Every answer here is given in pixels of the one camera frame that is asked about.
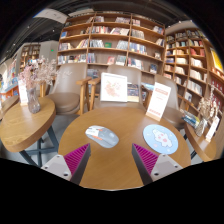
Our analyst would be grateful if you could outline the distant wooden bookshelf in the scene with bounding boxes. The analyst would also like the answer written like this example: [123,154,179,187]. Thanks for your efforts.
[19,43,42,68]

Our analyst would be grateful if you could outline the blue display counter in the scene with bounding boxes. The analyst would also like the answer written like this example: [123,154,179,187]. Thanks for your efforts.
[0,83,19,101]

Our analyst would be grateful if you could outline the white framed pink flower picture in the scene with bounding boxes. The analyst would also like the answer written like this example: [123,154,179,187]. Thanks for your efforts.
[99,72,129,103]

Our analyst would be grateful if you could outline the curved wooden bookshelf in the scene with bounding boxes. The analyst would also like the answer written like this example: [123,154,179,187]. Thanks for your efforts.
[164,28,224,118]

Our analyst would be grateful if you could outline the round light blue mouse pad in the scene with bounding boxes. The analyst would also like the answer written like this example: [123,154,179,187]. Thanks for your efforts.
[142,124,179,155]

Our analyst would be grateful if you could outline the large wooden bookshelf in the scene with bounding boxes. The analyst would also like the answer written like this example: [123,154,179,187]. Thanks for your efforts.
[56,12,167,84]

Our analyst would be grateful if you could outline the dark book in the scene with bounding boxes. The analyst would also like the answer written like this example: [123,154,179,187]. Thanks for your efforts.
[126,83,140,103]

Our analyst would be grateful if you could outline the round wooden side table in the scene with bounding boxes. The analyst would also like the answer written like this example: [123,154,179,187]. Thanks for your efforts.
[0,95,20,121]
[184,123,221,163]
[0,96,57,167]

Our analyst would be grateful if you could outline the grey computer mouse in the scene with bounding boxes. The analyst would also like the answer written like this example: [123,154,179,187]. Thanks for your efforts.
[84,125,120,149]

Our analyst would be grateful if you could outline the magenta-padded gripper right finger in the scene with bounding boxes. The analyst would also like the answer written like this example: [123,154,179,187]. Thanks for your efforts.
[131,143,184,186]

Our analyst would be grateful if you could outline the glass vase with pink flowers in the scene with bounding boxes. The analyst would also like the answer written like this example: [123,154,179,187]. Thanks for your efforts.
[18,56,59,115]

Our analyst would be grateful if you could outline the white sign on wooden base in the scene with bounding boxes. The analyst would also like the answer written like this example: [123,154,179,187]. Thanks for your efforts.
[205,115,221,143]
[145,81,172,122]
[17,79,29,107]

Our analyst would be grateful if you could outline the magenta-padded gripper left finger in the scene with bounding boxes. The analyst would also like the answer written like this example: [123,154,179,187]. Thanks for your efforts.
[41,143,92,186]

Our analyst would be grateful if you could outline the light blue book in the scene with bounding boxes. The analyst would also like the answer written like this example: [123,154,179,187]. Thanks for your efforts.
[143,82,156,92]

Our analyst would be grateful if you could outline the glass vase with dried flowers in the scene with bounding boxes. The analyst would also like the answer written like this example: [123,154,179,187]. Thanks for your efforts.
[194,84,218,138]

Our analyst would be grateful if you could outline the stack of blue books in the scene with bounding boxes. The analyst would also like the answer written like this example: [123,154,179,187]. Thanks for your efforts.
[180,109,201,129]

